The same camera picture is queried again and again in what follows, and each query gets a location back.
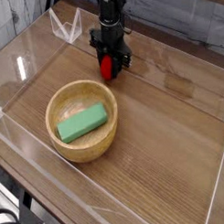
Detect red plush fruit green stem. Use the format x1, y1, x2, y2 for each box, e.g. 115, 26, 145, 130
101, 55, 112, 80

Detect green rectangular block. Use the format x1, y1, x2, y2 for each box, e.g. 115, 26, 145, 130
57, 102, 108, 143

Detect wooden bowl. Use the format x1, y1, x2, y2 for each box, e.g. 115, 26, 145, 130
46, 80, 118, 163

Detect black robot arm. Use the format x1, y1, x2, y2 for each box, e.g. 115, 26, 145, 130
89, 0, 132, 81

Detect clear acrylic tray walls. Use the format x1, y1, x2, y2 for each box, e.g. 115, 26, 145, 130
0, 3, 224, 224

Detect black cable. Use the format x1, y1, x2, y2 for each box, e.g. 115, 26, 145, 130
0, 208, 21, 224

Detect black metal table frame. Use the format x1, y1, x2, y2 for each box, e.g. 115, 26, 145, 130
16, 187, 55, 224

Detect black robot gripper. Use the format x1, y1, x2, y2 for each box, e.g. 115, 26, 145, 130
89, 21, 132, 79

